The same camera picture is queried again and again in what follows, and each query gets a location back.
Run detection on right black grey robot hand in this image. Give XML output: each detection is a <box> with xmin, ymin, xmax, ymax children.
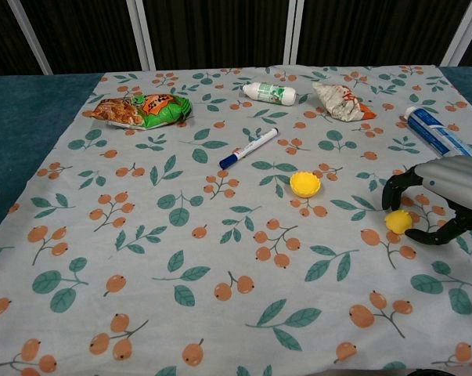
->
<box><xmin>381</xmin><ymin>155</ymin><xmax>472</xmax><ymax>246</ymax></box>

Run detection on small yellow object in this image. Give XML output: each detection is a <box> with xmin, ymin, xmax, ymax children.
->
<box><xmin>290</xmin><ymin>171</ymin><xmax>323</xmax><ymax>198</ymax></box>

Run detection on white green plastic bottle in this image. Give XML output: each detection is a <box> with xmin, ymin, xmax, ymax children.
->
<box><xmin>242</xmin><ymin>81</ymin><xmax>298</xmax><ymax>106</ymax></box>

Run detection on crumpled white orange packet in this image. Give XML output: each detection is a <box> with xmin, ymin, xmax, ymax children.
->
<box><xmin>312</xmin><ymin>81</ymin><xmax>377</xmax><ymax>122</ymax></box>

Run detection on yellow toy piece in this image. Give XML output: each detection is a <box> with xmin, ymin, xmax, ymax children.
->
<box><xmin>384</xmin><ymin>209</ymin><xmax>413</xmax><ymax>235</ymax></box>

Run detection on floral leaf berry tablecloth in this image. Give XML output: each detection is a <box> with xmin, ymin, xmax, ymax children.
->
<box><xmin>0</xmin><ymin>62</ymin><xmax>472</xmax><ymax>376</ymax></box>

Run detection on black partition screen silver frames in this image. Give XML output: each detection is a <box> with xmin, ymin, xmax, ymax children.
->
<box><xmin>0</xmin><ymin>0</ymin><xmax>472</xmax><ymax>75</ymax></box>

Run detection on white blue marker pen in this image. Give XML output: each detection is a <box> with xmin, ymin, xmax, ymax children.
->
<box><xmin>218</xmin><ymin>127</ymin><xmax>280</xmax><ymax>170</ymax></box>

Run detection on blue white toothpaste tube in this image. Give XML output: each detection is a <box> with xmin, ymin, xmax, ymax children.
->
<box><xmin>403</xmin><ymin>105</ymin><xmax>472</xmax><ymax>158</ymax></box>

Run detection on green orange snack bag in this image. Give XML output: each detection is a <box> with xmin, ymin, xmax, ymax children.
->
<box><xmin>82</xmin><ymin>92</ymin><xmax>193</xmax><ymax>130</ymax></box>

